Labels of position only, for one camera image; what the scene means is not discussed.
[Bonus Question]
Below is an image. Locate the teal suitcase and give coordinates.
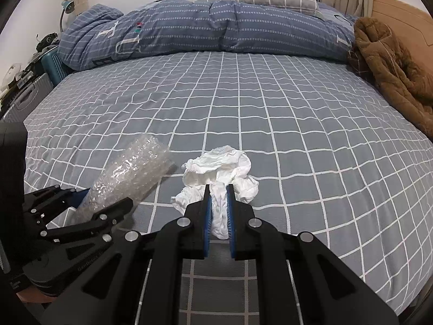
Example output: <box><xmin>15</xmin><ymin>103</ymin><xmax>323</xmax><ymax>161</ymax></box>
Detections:
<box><xmin>40</xmin><ymin>46</ymin><xmax>73</xmax><ymax>87</ymax></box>

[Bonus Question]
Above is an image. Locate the clear bubble wrap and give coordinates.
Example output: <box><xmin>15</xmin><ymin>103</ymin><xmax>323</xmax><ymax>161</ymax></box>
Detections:
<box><xmin>73</xmin><ymin>134</ymin><xmax>174</xmax><ymax>225</ymax></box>

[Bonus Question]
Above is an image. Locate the grey suitcase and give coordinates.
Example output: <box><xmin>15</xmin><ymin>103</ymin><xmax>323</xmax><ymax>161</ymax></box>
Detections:
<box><xmin>1</xmin><ymin>73</ymin><xmax>54</xmax><ymax>122</ymax></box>

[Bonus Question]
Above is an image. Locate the white tissue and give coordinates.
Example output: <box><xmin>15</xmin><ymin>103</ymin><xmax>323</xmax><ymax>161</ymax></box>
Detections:
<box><xmin>171</xmin><ymin>145</ymin><xmax>259</xmax><ymax>240</ymax></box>

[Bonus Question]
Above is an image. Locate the blue desk lamp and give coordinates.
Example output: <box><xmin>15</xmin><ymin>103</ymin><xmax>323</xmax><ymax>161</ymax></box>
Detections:
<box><xmin>60</xmin><ymin>0</ymin><xmax>75</xmax><ymax>33</ymax></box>

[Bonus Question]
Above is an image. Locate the grey checked bed sheet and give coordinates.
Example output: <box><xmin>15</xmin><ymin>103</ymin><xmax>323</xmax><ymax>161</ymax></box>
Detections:
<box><xmin>25</xmin><ymin>52</ymin><xmax>432</xmax><ymax>324</ymax></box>

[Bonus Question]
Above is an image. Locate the wooden headboard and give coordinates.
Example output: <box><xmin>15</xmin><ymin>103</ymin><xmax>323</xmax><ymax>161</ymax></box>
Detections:
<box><xmin>372</xmin><ymin>0</ymin><xmax>433</xmax><ymax>67</ymax></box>

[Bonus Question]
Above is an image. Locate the brown fleece jacket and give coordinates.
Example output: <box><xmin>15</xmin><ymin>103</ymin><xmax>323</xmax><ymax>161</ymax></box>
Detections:
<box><xmin>347</xmin><ymin>17</ymin><xmax>432</xmax><ymax>139</ymax></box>

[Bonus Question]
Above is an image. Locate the blue striped duvet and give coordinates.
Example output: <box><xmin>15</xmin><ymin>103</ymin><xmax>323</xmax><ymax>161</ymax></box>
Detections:
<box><xmin>57</xmin><ymin>0</ymin><xmax>355</xmax><ymax>71</ymax></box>

